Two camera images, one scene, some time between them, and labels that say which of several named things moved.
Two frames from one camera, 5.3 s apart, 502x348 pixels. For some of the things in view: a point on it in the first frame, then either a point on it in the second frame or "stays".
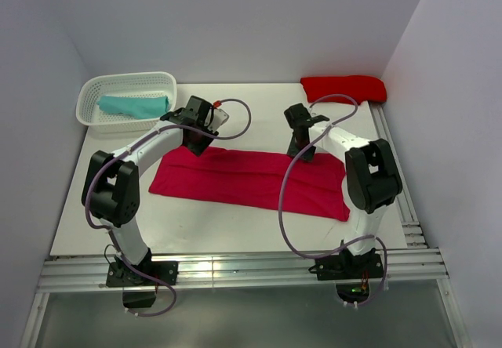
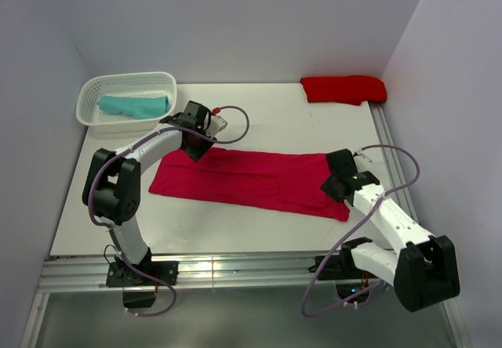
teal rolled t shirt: (137, 107) stays
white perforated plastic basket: (131, 103) stays
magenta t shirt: (250, 179) stays
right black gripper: (292, 150) -> (327, 187)
